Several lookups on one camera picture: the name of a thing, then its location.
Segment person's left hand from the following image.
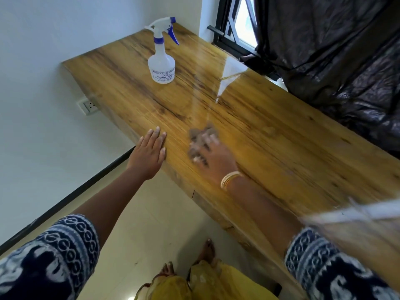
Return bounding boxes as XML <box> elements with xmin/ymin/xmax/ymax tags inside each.
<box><xmin>126</xmin><ymin>126</ymin><xmax>168</xmax><ymax>181</ymax></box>

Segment person's right hand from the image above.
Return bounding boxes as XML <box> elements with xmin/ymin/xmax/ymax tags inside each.
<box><xmin>187</xmin><ymin>134</ymin><xmax>240</xmax><ymax>185</ymax></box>

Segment brown striped cleaning cloth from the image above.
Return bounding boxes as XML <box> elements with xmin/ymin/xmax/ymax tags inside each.
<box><xmin>187</xmin><ymin>122</ymin><xmax>219</xmax><ymax>168</ymax></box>

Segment white spray bottle blue trigger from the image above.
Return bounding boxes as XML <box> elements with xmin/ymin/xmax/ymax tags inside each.
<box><xmin>144</xmin><ymin>16</ymin><xmax>180</xmax><ymax>85</ymax></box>

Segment person's right forearm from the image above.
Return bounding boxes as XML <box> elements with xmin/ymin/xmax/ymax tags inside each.
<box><xmin>226</xmin><ymin>176</ymin><xmax>305</xmax><ymax>257</ymax></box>

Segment person's left forearm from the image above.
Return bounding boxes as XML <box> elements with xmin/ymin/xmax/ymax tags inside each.
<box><xmin>73</xmin><ymin>167</ymin><xmax>148</xmax><ymax>247</ymax></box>

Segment person's right foot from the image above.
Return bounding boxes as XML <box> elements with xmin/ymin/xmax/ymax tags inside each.
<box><xmin>198</xmin><ymin>239</ymin><xmax>216</xmax><ymax>265</ymax></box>

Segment person's foot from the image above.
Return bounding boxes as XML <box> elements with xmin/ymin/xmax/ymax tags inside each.
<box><xmin>198</xmin><ymin>239</ymin><xmax>216</xmax><ymax>265</ymax></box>
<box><xmin>159</xmin><ymin>261</ymin><xmax>176</xmax><ymax>277</ymax></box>

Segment person's left foot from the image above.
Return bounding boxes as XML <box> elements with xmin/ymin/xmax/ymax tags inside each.
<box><xmin>159</xmin><ymin>261</ymin><xmax>176</xmax><ymax>277</ymax></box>

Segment gold bangles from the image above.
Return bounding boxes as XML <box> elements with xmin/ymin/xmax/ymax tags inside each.
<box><xmin>220</xmin><ymin>171</ymin><xmax>244</xmax><ymax>191</ymax></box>

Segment wooden table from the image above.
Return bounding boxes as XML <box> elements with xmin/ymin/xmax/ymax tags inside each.
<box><xmin>62</xmin><ymin>22</ymin><xmax>400</xmax><ymax>300</ymax></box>

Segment yellow garment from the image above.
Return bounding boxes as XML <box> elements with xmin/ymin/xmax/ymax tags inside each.
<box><xmin>134</xmin><ymin>260</ymin><xmax>279</xmax><ymax>300</ymax></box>

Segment black framed window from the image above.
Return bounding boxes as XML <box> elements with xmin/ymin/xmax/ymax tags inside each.
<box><xmin>207</xmin><ymin>0</ymin><xmax>273</xmax><ymax>60</ymax></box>

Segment blue white patterned top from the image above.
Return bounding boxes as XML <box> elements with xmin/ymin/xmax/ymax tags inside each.
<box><xmin>0</xmin><ymin>214</ymin><xmax>400</xmax><ymax>300</ymax></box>

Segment brown leaf-patterned curtain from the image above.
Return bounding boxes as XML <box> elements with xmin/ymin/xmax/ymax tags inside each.
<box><xmin>240</xmin><ymin>0</ymin><xmax>400</xmax><ymax>160</ymax></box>

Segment white wall socket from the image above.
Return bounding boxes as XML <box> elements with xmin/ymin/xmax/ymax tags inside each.
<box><xmin>77</xmin><ymin>97</ymin><xmax>99</xmax><ymax>116</ymax></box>

